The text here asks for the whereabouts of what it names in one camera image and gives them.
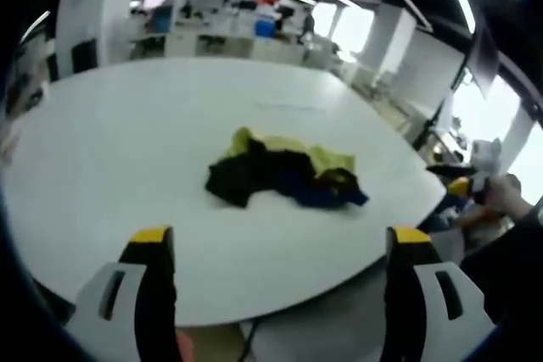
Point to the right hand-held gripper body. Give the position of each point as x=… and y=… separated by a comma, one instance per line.
x=485, y=158

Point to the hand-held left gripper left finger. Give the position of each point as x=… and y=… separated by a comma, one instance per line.
x=127, y=294

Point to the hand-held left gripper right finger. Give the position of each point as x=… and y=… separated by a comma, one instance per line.
x=432, y=294

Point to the black and yellow garment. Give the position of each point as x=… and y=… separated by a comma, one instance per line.
x=271, y=171

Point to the person's right hand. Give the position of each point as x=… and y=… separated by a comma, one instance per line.
x=507, y=196

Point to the blue storage box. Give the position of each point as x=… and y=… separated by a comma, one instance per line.
x=161, y=22
x=264, y=29

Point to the row of white desks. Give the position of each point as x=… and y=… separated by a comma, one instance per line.
x=229, y=46

